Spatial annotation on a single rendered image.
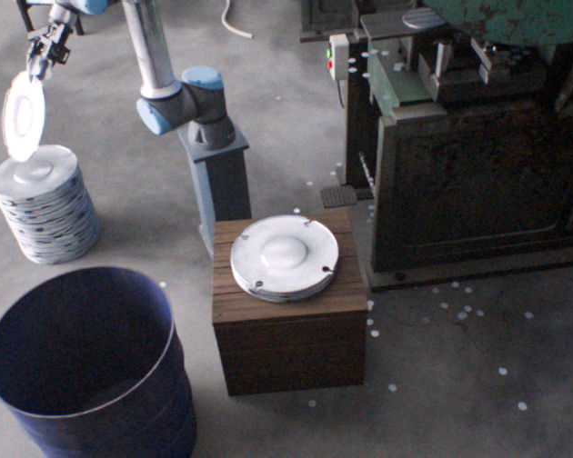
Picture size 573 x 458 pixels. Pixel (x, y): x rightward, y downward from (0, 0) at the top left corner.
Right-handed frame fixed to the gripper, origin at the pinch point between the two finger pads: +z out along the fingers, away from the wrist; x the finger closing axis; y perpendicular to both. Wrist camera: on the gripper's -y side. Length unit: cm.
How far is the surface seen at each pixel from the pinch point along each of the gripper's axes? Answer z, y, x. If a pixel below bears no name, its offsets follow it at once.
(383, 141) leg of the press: -31, 102, 37
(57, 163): 23.6, 2.4, 19.0
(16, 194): 36.3, 6.5, 6.2
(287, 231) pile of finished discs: 3, 93, 29
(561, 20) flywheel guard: -66, 137, 15
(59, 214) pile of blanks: 37.8, 14.4, 18.6
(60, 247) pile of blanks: 51, 13, 26
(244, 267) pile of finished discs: 16, 93, 16
